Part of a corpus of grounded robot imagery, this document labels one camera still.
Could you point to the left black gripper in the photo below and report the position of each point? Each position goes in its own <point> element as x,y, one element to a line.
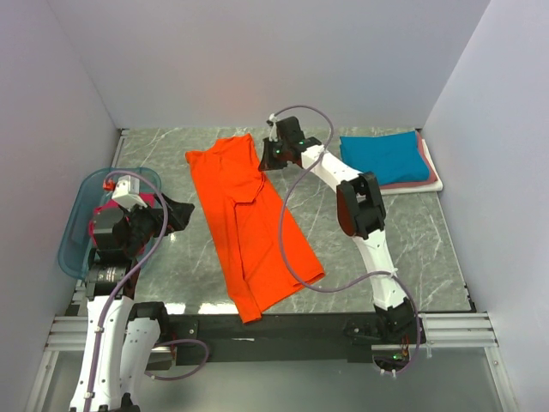
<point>180,213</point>

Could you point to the white folded t shirt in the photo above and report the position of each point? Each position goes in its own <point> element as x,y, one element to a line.
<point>432,187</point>

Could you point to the magenta crumpled t shirt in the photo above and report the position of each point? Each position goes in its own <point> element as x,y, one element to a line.
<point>122,228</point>

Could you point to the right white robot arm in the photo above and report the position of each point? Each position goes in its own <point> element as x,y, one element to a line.
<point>361,215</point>

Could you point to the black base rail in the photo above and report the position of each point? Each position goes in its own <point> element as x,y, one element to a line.
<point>352,336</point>

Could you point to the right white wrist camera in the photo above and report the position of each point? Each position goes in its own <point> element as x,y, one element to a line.
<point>272,123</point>

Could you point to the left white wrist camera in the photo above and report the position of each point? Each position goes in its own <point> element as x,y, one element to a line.
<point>125,192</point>

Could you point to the pink folded t shirt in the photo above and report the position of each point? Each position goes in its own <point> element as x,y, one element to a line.
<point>408,164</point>

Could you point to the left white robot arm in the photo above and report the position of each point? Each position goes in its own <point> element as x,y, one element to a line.
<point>121,333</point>

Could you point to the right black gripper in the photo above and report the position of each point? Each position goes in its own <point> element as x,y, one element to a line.
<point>267,164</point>

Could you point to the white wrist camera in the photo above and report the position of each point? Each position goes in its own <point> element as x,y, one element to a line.
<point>125,192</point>
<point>272,123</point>

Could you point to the aluminium frame rail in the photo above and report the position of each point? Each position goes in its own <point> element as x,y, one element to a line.
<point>443,330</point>

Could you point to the orange t shirt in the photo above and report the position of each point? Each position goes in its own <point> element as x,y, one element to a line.
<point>264,256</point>

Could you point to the teal plastic bin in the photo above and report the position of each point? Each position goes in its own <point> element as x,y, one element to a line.
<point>76,250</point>

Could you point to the blue folded t shirt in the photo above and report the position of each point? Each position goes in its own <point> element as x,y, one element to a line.
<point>364,153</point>

